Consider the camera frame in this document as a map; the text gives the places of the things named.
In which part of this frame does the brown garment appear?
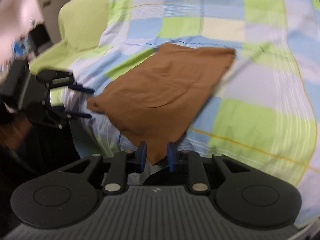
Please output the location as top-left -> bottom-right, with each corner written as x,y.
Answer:
87,43 -> 235,164

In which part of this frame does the checkered plaid bed sheet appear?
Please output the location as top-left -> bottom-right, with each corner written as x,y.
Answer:
68,0 -> 319,226

